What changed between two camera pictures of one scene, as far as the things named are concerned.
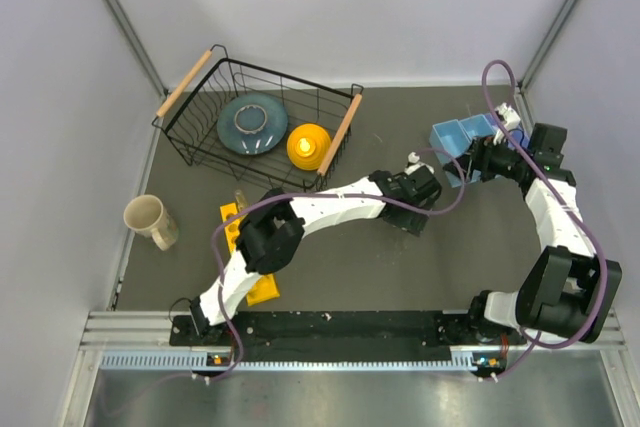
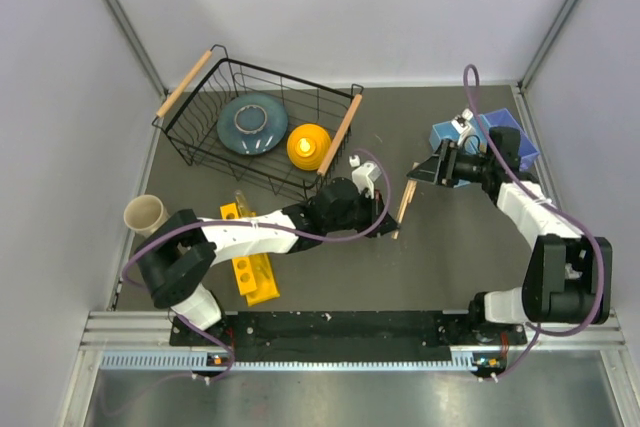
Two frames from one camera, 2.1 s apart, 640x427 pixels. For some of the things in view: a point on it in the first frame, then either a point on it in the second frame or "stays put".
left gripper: [410, 222] to [375, 208]
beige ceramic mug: [146, 215] stays put
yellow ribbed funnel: [307, 146] stays put
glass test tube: [241, 201] stays put
